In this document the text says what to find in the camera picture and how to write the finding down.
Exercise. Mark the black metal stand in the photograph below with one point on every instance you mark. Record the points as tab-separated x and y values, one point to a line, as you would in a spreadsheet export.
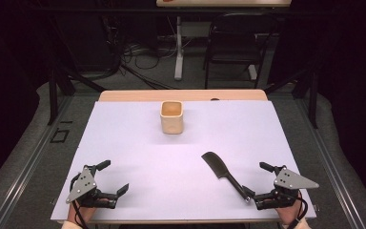
53	95
313	98

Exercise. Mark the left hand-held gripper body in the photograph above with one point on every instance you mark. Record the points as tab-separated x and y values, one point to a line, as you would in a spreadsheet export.
83	186

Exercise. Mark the wooden desk with white legs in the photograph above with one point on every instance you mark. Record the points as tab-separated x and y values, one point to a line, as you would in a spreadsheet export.
222	3

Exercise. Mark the black cleaver knife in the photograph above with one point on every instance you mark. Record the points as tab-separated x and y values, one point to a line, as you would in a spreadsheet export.
216	165

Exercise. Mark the white table board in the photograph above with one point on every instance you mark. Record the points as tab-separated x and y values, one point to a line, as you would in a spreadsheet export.
158	165

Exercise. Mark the light wooden table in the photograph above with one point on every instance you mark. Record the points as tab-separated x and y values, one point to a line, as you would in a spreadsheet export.
184	94

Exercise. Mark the metal floor rail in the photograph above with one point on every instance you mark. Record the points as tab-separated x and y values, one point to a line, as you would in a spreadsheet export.
22	173
338	178

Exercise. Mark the person's left hand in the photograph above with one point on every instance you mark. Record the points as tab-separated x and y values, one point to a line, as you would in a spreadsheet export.
84	212

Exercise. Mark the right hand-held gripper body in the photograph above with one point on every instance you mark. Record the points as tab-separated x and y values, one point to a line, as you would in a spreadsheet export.
287	183

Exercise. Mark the beige square cup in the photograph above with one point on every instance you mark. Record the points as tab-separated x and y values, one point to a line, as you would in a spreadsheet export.
171	122

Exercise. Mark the black folding chair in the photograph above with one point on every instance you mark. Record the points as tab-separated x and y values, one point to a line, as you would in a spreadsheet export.
235	44

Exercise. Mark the person's right hand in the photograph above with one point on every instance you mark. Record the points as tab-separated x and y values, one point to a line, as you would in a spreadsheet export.
288	213

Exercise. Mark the black curtain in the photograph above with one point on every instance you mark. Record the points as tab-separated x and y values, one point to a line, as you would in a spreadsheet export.
3	79
355	79

